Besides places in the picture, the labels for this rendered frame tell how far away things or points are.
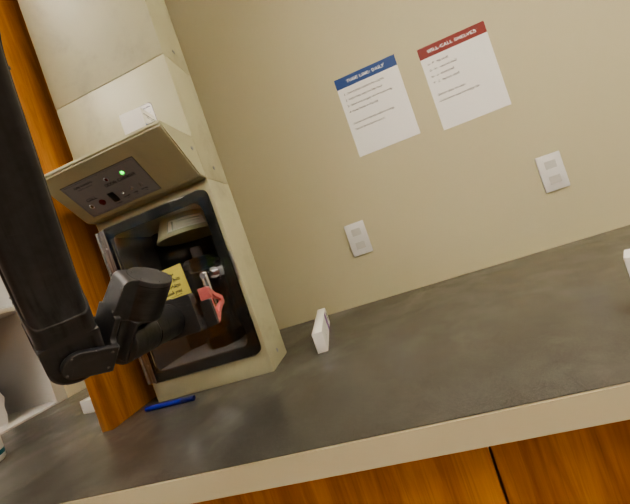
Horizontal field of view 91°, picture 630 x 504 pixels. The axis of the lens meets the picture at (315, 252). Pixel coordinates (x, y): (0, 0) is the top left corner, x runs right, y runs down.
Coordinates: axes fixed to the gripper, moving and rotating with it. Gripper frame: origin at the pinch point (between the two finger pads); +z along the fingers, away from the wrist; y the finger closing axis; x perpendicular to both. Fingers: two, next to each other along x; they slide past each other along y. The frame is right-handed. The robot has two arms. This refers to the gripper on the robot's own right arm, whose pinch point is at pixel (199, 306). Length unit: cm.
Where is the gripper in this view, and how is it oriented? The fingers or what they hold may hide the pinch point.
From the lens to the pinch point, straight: 65.5
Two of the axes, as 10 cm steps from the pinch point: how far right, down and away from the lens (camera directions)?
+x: 3.3, 9.4, 0.2
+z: 1.9, -0.9, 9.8
